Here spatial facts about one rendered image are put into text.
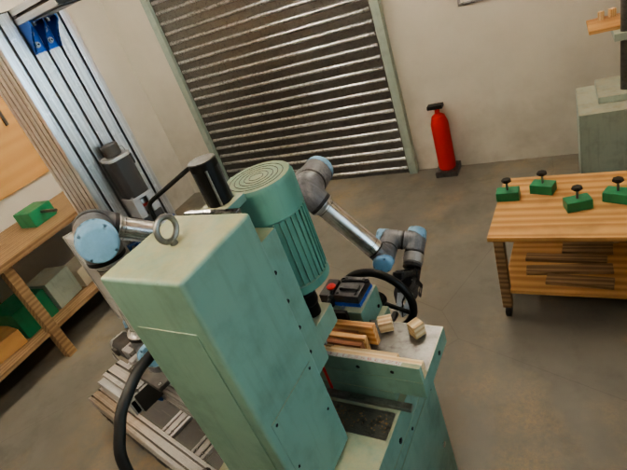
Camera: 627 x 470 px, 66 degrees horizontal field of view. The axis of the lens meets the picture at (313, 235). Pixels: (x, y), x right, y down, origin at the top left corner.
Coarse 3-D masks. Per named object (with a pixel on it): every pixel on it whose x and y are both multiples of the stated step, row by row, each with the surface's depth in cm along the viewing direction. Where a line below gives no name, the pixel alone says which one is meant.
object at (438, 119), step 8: (432, 104) 381; (440, 104) 375; (432, 120) 383; (440, 120) 379; (432, 128) 385; (440, 128) 381; (448, 128) 383; (440, 136) 385; (448, 136) 386; (440, 144) 388; (448, 144) 388; (440, 152) 393; (448, 152) 391; (440, 160) 398; (448, 160) 395; (456, 160) 409; (440, 168) 403; (448, 168) 398; (456, 168) 398; (440, 176) 403; (448, 176) 400
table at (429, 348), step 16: (384, 336) 142; (400, 336) 140; (432, 336) 136; (400, 352) 135; (416, 352) 133; (432, 352) 131; (432, 368) 130; (352, 384) 138; (368, 384) 135; (384, 384) 131; (400, 384) 128; (416, 384) 125
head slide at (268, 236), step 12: (264, 228) 108; (264, 240) 104; (276, 240) 108; (276, 252) 108; (276, 264) 108; (288, 264) 112; (276, 276) 108; (288, 276) 112; (288, 288) 112; (288, 300) 112; (300, 300) 116; (300, 312) 116; (300, 324) 116; (312, 324) 121; (312, 336) 121; (312, 348) 121; (324, 348) 126; (324, 360) 126
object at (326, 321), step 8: (320, 304) 137; (328, 304) 135; (320, 312) 133; (328, 312) 135; (320, 320) 131; (328, 320) 135; (336, 320) 138; (320, 328) 131; (328, 328) 135; (320, 336) 131
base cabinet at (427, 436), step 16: (432, 384) 153; (432, 400) 152; (416, 416) 141; (432, 416) 152; (416, 432) 140; (432, 432) 152; (416, 448) 140; (432, 448) 152; (448, 448) 167; (400, 464) 131; (416, 464) 140; (432, 464) 152; (448, 464) 167
